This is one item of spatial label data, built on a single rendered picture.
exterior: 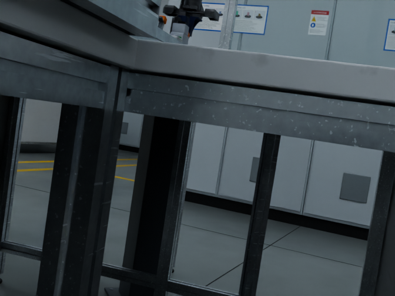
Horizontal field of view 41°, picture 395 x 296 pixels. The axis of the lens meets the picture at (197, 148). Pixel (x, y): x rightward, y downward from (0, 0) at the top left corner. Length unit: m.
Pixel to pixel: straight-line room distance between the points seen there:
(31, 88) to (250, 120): 0.21
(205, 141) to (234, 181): 0.47
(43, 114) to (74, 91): 6.88
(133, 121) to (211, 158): 5.12
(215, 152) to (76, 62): 4.42
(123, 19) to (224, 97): 0.13
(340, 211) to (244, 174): 0.90
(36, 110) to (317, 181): 4.04
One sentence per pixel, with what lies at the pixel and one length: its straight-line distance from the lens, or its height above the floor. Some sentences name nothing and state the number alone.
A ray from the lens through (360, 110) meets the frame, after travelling 0.49.
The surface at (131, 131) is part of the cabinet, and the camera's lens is 9.85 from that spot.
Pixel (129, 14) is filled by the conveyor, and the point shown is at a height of 0.87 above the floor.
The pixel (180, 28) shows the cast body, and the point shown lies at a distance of 1.71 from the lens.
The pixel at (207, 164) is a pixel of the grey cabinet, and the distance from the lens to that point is 4.87.
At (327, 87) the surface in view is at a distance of 0.48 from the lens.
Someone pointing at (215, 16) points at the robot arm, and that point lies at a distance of 1.78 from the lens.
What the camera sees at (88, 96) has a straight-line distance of 0.47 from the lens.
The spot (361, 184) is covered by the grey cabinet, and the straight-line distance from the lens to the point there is 4.54.
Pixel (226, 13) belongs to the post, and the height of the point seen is 1.10.
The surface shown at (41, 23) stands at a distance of 0.38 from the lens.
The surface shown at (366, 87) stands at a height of 0.84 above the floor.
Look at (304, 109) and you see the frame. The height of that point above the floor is 0.81.
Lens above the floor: 0.79
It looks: 3 degrees down
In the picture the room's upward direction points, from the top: 9 degrees clockwise
